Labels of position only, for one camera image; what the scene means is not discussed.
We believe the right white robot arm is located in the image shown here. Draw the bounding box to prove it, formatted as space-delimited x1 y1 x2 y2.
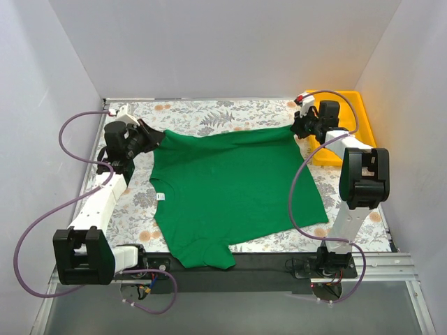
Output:
291 96 390 278

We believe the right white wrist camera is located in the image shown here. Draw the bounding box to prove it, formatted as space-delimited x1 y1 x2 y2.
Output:
294 92 315 118

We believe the green t shirt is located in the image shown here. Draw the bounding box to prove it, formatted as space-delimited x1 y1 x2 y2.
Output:
150 127 328 269

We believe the aluminium frame rail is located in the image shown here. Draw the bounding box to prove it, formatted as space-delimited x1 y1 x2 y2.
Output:
33 253 435 334

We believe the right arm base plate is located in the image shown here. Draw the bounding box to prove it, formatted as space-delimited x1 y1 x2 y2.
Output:
284 253 358 279

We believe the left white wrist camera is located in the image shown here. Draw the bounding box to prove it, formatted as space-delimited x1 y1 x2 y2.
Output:
108 103 139 126

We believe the floral table mat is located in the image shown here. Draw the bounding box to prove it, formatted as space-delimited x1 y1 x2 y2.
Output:
68 99 398 253

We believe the yellow plastic tray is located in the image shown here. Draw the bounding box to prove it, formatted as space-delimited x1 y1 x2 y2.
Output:
312 91 376 167

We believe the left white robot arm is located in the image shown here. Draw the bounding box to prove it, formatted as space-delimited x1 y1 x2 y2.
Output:
52 117 165 285

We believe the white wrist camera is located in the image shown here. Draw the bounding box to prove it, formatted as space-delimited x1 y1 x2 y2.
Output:
294 92 315 118
108 103 139 126

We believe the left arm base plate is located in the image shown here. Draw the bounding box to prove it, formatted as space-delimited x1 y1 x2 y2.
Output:
131 257 170 279

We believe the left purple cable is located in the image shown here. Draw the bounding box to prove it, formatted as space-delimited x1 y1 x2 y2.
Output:
13 110 178 315

